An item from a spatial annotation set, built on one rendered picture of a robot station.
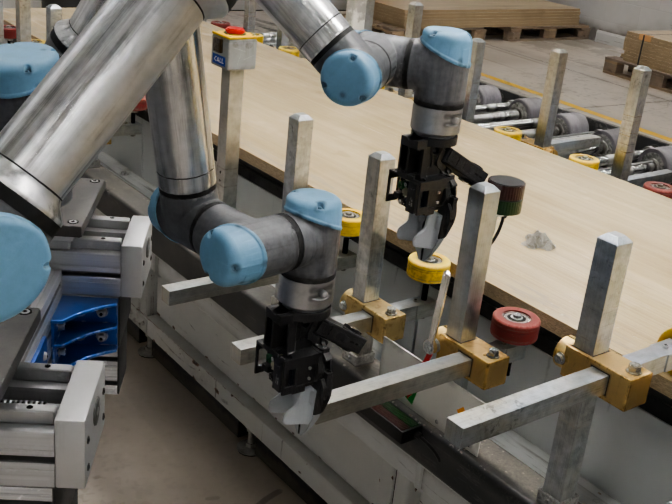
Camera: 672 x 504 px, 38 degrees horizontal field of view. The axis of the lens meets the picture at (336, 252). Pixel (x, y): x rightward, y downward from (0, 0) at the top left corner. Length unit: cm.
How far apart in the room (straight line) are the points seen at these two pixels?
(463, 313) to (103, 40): 82
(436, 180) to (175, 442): 158
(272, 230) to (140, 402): 187
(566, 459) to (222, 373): 153
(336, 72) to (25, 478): 63
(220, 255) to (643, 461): 85
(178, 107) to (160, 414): 186
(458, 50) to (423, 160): 17
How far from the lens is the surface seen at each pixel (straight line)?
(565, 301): 174
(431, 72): 141
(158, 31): 98
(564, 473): 151
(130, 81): 97
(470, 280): 155
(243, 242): 115
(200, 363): 288
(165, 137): 121
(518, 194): 153
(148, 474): 271
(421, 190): 143
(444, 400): 165
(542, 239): 198
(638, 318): 174
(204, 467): 274
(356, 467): 238
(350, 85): 129
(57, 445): 112
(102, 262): 155
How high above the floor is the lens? 159
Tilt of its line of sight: 22 degrees down
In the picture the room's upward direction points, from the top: 6 degrees clockwise
